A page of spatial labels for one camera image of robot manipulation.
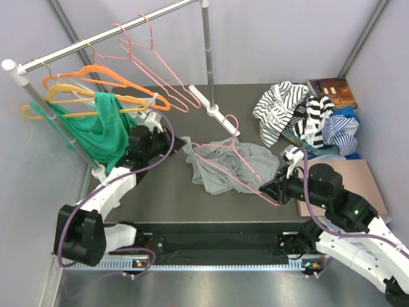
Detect bold black white striped garment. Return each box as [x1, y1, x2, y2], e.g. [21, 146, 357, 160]
[286, 96, 334, 148]

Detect pink wire hanger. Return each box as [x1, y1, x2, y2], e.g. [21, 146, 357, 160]
[190, 114, 282, 207]
[114, 13, 201, 113]
[98, 23, 195, 113]

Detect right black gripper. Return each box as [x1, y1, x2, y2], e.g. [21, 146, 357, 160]
[259, 163, 328, 208]

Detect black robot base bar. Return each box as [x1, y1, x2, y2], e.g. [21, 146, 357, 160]
[125, 222, 305, 265]

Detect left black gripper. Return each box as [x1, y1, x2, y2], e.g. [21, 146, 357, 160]
[143, 125, 186, 161]

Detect silver clothes rack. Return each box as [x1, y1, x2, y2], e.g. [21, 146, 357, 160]
[0, 0, 241, 209]

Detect yellow plastic hanger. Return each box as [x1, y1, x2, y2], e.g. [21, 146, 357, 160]
[20, 62, 150, 121]

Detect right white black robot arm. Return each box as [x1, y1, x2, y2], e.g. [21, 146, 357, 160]
[259, 164, 408, 306]

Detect blue white striped shirt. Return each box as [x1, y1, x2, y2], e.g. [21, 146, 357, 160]
[322, 115, 359, 156]

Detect grey tank top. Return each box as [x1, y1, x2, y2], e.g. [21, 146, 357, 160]
[181, 136, 281, 196]

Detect book with dark cover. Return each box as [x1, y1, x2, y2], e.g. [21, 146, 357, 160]
[307, 78, 358, 109]

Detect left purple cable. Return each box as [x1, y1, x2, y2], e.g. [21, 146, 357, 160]
[56, 108, 175, 268]

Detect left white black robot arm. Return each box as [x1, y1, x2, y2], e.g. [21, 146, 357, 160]
[54, 125, 186, 267]

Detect grey slotted cable duct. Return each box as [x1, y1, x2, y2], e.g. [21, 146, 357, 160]
[68, 256, 307, 272]

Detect black white striped shirt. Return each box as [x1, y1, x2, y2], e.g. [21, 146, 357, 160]
[252, 81, 309, 147]

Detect pink cardboard sheet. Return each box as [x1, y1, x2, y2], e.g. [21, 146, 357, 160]
[308, 159, 391, 223]

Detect orange plastic hanger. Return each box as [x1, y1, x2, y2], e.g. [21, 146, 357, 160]
[42, 63, 155, 97]

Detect white garment on hanger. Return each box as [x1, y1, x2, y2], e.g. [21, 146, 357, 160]
[72, 92, 158, 121]

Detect blue garment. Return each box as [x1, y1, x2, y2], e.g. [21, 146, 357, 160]
[333, 106, 360, 123]

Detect green tank top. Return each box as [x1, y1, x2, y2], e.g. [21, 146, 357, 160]
[48, 92, 137, 173]

